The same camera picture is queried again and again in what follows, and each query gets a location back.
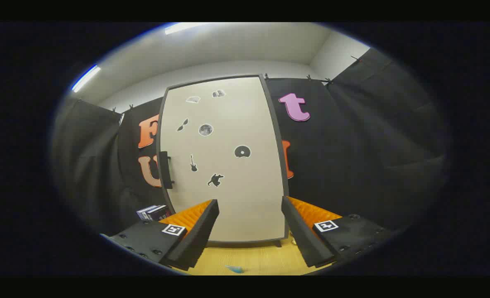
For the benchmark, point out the white and blue tube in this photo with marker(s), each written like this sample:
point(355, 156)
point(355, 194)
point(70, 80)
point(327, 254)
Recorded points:
point(235, 269)

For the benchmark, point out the black backdrop cloth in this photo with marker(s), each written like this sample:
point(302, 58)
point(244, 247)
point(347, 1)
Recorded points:
point(352, 145)

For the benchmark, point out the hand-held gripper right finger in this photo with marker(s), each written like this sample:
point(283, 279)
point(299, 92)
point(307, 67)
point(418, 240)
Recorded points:
point(300, 236)

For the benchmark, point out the dark grey cabinet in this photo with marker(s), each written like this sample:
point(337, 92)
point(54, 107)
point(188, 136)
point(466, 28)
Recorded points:
point(279, 136)

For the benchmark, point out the beige cabinet door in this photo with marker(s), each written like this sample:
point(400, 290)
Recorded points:
point(228, 186)

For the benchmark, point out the dark navy book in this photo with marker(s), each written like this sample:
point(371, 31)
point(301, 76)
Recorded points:
point(161, 212)

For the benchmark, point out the ceiling light panel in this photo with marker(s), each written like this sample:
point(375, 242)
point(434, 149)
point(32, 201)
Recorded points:
point(85, 78)
point(182, 27)

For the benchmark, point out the light blue book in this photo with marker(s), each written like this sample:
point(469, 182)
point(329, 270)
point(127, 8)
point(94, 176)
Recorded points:
point(142, 212)

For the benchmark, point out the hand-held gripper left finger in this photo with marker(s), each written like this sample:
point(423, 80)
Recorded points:
point(199, 236)

